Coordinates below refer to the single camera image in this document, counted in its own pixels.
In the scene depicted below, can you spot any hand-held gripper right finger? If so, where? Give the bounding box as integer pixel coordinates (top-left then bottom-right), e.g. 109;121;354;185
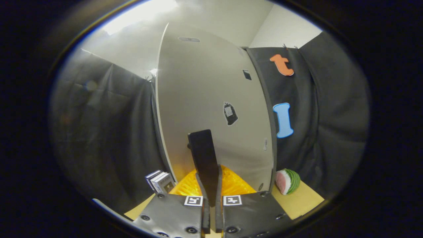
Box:
215;164;293;238

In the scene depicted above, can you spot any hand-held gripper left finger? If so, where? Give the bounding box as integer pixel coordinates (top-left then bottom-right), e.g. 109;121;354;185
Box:
132;130;219;238

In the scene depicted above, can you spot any white shoe cabinet door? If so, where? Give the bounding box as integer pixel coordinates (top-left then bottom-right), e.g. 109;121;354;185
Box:
155;21;276;193

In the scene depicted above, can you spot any dark grey shoe cabinet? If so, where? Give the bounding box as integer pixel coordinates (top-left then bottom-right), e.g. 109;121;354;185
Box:
246;47;278;193

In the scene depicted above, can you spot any white book with picture cover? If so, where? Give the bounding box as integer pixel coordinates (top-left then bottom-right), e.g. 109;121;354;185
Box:
158;173;176;194

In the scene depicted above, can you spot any dark blue book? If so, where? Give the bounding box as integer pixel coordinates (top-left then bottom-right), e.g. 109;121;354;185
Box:
145;170;162;191

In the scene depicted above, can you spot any watermelon slice toy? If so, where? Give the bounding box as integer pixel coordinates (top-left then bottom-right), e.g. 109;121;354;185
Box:
275;169;301;195

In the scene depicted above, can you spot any black backdrop cloth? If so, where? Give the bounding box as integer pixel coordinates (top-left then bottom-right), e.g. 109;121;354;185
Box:
50;31;370;212

